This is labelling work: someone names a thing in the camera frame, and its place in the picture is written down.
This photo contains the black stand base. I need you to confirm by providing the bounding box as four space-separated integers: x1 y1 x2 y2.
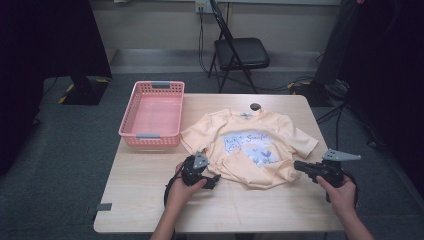
59 75 112 107
288 80 335 108

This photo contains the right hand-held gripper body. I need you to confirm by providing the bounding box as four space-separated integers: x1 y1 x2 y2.
309 148 362 188

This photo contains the person's right hand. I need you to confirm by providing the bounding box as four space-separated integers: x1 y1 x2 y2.
315 175 358 217

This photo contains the peach printed t-shirt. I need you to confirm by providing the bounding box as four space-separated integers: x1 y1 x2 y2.
179 107 320 191

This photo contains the black folding chair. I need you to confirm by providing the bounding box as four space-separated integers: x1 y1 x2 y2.
207 0 271 94

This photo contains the pink plastic basket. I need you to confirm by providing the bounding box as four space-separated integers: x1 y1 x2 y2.
118 80 186 148

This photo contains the grey table clamp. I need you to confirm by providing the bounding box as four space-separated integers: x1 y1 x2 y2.
86 202 113 215

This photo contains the person's left hand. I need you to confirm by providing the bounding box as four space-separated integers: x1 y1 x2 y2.
165 162 209 215

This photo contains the black wall outlet cable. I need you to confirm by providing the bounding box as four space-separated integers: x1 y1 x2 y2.
197 11 211 75

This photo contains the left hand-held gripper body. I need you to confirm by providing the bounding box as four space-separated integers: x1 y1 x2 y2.
181 151 211 187

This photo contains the black curtain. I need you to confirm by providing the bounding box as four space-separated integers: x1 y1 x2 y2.
339 0 424 198
0 0 113 177

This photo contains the dark stand panel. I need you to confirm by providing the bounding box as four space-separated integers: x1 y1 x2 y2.
312 0 360 86

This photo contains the black floor cable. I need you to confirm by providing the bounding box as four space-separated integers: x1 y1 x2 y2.
315 100 352 158

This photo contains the white wall outlet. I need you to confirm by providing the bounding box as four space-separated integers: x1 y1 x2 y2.
194 0 210 14

